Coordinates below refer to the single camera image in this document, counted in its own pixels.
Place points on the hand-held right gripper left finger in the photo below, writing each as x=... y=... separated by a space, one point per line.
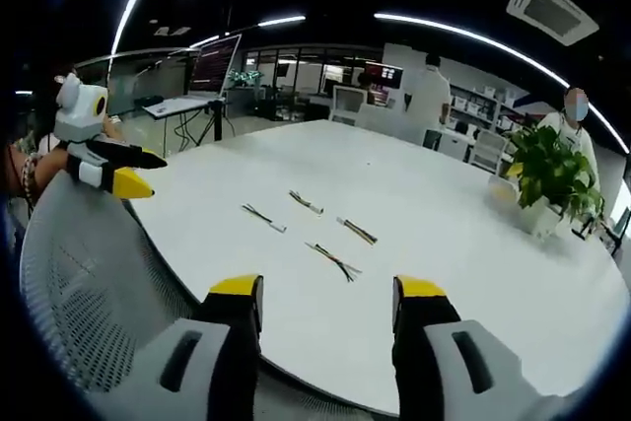
x=222 y=342

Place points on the dark computer monitor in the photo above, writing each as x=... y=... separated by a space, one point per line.
x=384 y=74

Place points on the long ceiling strip light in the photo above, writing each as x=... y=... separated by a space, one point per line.
x=129 y=12

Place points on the projection screen on stand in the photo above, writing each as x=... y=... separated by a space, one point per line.
x=214 y=63

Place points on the small white folding table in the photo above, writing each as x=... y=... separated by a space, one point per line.
x=172 y=105

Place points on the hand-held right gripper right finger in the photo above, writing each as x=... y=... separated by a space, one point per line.
x=424 y=342

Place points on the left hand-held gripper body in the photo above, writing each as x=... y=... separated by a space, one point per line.
x=79 y=110

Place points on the person's left hand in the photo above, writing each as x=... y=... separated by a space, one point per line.
x=51 y=167

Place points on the ceiling air conditioner vent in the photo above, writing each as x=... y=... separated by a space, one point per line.
x=552 y=9

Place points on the curved ceiling strip light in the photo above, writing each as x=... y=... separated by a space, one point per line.
x=493 y=41

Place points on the short ceiling strip light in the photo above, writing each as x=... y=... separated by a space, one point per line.
x=281 y=21

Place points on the grey mesh office chair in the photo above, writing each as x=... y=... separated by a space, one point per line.
x=89 y=268

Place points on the white mesh office chair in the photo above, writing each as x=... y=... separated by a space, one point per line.
x=488 y=149

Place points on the glass partition board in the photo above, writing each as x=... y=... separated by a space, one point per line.
x=148 y=81

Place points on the white storage shelf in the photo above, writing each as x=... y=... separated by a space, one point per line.
x=480 y=104

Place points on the green potted plant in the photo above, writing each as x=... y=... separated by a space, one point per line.
x=552 y=169

